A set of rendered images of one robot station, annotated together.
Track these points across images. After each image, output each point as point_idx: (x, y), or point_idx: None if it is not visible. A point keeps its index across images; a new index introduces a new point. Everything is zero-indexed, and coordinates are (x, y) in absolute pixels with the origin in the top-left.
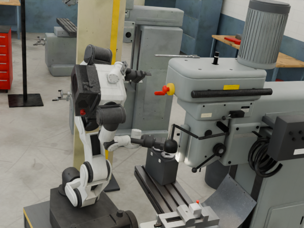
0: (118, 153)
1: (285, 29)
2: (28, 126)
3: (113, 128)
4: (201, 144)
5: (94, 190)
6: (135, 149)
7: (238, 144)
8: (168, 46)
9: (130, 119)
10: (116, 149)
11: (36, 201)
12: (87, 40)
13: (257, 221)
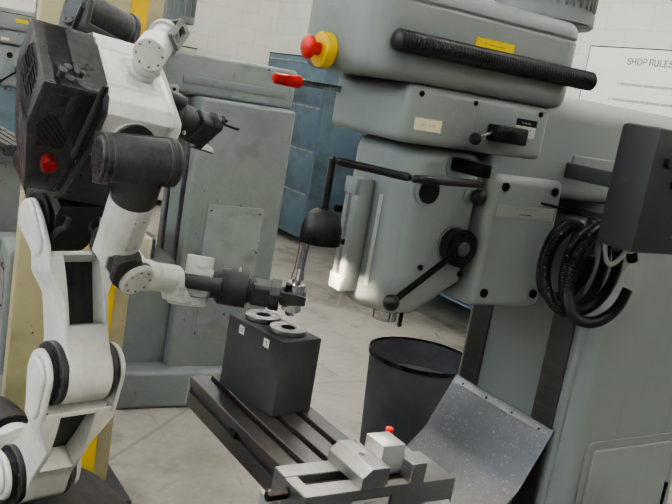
0: (126, 421)
1: None
2: None
3: (142, 201)
4: (409, 224)
5: (66, 446)
6: (172, 414)
7: (507, 237)
8: (260, 149)
9: (159, 336)
10: (120, 412)
11: None
12: None
13: (554, 491)
